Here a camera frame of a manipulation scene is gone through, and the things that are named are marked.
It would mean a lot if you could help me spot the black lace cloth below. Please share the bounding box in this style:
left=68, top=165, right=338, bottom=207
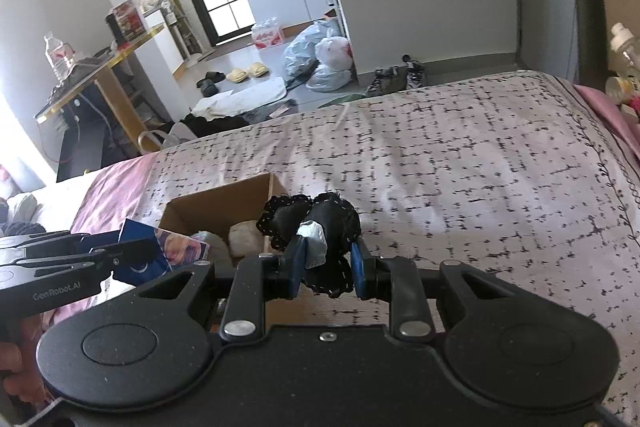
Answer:
left=256, top=192, right=363, bottom=299

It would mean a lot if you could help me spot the grey sock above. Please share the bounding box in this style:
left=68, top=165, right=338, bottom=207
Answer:
left=192, top=231, right=233, bottom=265

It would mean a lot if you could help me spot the white tote bag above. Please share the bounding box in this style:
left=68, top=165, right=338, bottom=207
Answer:
left=137, top=129, right=198, bottom=154

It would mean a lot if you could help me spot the dark cloth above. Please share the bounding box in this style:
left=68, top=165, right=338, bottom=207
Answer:
left=50, top=52, right=116, bottom=100

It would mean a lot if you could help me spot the grey sneaker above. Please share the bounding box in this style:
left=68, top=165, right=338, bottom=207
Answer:
left=404, top=54, right=427, bottom=88
left=365, top=67, right=403, bottom=96

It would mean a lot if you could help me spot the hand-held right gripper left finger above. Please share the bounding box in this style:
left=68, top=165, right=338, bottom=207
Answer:
left=125, top=237, right=307, bottom=342

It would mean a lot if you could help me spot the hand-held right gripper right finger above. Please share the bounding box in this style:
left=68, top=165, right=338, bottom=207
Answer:
left=350, top=241, right=521, bottom=342

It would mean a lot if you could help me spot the black cabinet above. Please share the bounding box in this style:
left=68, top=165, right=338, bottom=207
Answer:
left=56, top=127, right=108, bottom=182

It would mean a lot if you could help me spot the maroon bed sheet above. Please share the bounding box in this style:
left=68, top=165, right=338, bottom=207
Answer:
left=70, top=84, right=640, bottom=238

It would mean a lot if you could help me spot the black clothing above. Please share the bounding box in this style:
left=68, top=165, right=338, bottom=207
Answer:
left=180, top=109, right=251, bottom=138

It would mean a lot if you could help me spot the person's left hand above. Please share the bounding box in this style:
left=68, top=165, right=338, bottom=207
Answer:
left=0, top=341, right=25, bottom=400

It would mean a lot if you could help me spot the yellow white cup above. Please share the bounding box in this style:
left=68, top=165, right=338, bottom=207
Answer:
left=605, top=76, right=640, bottom=105

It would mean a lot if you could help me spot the clear plastic bag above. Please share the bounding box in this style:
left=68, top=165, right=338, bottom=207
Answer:
left=305, top=64, right=353, bottom=92

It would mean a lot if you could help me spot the white towel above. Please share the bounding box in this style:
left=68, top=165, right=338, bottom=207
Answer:
left=192, top=77, right=288, bottom=118

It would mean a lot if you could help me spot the white low cabinet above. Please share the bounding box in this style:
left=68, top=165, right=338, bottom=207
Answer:
left=142, top=4, right=191, bottom=78

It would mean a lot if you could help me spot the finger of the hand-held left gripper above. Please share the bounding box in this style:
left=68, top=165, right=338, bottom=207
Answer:
left=15, top=238, right=163, bottom=283
left=0, top=231, right=123, bottom=258

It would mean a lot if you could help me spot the black cup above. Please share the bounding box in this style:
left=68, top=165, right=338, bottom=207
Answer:
left=105, top=13, right=123, bottom=48

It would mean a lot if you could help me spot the brown cardboard box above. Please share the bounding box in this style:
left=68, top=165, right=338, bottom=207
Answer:
left=157, top=173, right=361, bottom=327

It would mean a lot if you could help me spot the green mat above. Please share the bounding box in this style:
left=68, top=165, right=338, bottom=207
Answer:
left=320, top=93, right=366, bottom=108

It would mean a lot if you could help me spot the clear water bottle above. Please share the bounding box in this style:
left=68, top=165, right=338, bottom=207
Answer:
left=44, top=32, right=76, bottom=82

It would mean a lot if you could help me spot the pack of water bottles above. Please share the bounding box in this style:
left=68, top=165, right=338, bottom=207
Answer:
left=251, top=18, right=286, bottom=50

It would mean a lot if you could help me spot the grey plastic bag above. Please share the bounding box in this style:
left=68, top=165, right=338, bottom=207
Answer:
left=282, top=21, right=341, bottom=80

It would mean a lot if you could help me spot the red box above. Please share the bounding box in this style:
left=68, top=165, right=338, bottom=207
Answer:
left=112, top=0, right=143, bottom=38

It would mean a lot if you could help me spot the yellow wooden desk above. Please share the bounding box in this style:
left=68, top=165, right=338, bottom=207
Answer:
left=34, top=24, right=166, bottom=158

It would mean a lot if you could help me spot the white plastic bottle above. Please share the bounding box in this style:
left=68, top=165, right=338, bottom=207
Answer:
left=609, top=23, right=640, bottom=72

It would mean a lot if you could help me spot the white red plastic bag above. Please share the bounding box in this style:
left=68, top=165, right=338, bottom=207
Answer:
left=315, top=36, right=353, bottom=70

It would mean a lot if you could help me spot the black knitted hat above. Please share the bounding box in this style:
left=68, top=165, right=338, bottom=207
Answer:
left=0, top=217, right=46, bottom=238

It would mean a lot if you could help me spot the white sock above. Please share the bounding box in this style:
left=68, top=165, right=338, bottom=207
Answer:
left=229, top=221, right=273, bottom=258

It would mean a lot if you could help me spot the blue printed packet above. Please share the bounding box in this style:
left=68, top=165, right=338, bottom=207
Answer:
left=112, top=218, right=211, bottom=285

